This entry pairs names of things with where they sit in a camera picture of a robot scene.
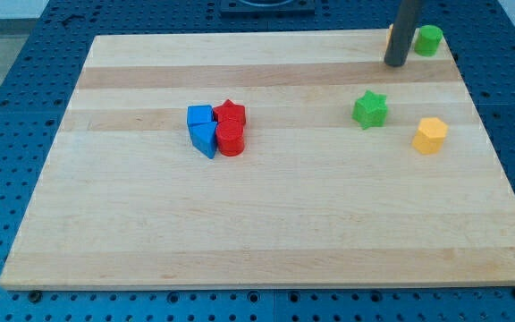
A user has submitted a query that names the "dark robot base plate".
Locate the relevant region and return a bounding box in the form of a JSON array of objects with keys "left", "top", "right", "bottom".
[{"left": 218, "top": 0, "right": 316, "bottom": 16}]

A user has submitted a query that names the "green cylinder block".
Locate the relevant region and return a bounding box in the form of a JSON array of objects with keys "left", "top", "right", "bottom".
[{"left": 414, "top": 25, "right": 443, "bottom": 57}]

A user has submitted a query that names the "wooden board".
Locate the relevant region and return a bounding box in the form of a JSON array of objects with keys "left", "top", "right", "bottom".
[{"left": 0, "top": 29, "right": 515, "bottom": 291}]

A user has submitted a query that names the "blue triangle block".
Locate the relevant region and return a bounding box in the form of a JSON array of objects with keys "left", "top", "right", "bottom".
[{"left": 189, "top": 122, "right": 217, "bottom": 159}]

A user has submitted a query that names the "yellow block behind rod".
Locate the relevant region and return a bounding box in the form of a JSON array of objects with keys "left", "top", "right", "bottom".
[{"left": 386, "top": 24, "right": 393, "bottom": 46}]

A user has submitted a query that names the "blue cube block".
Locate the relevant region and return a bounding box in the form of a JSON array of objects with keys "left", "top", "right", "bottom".
[{"left": 187, "top": 105, "right": 214, "bottom": 127}]

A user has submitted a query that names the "red cylinder block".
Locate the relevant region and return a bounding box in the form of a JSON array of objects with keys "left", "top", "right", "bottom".
[{"left": 215, "top": 120, "right": 245, "bottom": 157}]

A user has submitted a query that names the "red star block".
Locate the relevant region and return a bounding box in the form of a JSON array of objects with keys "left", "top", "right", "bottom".
[{"left": 213, "top": 99, "right": 246, "bottom": 126}]

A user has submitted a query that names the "green star block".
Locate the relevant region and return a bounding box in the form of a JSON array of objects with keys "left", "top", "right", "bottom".
[{"left": 351, "top": 90, "right": 388, "bottom": 130}]

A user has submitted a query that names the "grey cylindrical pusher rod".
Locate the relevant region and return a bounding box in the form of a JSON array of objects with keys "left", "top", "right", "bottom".
[{"left": 384, "top": 0, "right": 424, "bottom": 67}]

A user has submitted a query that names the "yellow hexagon block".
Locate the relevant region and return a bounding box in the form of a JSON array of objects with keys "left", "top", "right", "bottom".
[{"left": 411, "top": 117, "right": 449, "bottom": 155}]

